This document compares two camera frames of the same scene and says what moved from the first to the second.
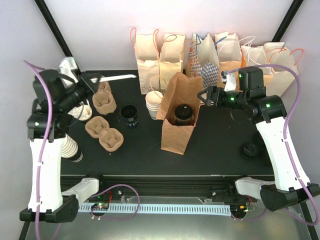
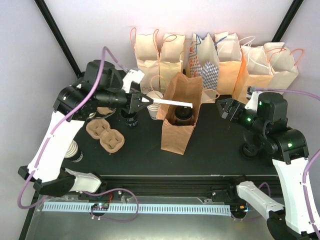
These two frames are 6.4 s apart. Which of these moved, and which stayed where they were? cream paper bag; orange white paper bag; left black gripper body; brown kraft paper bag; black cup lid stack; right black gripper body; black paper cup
Moved: right black gripper body; left black gripper body
Stayed: brown kraft paper bag; orange white paper bag; black paper cup; black cup lid stack; cream paper bag
